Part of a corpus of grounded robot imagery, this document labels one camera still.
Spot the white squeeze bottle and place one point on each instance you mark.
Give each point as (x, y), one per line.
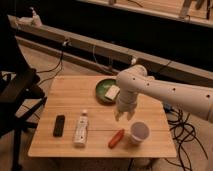
(80, 136)

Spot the white power adapter on rail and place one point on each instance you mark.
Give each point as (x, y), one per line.
(34, 20)

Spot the white block on plate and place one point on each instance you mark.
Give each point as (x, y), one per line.
(112, 92)

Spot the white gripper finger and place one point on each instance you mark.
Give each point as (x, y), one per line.
(118, 115)
(130, 115)

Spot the black chair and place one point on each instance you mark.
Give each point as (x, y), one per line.
(20, 96)

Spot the red pepper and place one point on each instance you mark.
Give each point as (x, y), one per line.
(116, 138)

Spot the blue box on floor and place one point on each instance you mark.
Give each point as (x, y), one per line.
(167, 107)

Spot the green plate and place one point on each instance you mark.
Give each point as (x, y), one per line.
(101, 88)

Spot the grey metal rail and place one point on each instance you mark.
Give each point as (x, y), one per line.
(170, 70)

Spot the black rectangular remote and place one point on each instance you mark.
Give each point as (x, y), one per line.
(59, 126)

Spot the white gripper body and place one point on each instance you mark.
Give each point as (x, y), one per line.
(126, 102)

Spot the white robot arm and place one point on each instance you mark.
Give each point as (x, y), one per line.
(196, 100)

